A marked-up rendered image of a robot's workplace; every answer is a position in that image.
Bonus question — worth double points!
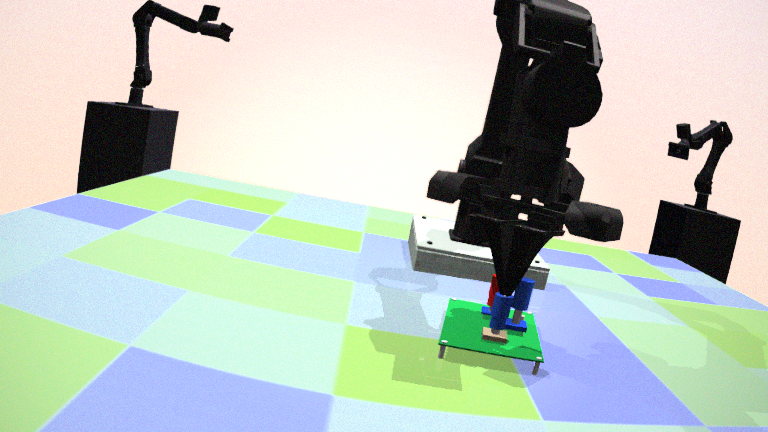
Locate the green circuit board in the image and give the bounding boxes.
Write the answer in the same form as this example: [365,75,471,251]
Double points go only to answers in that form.
[438,274,544,375]

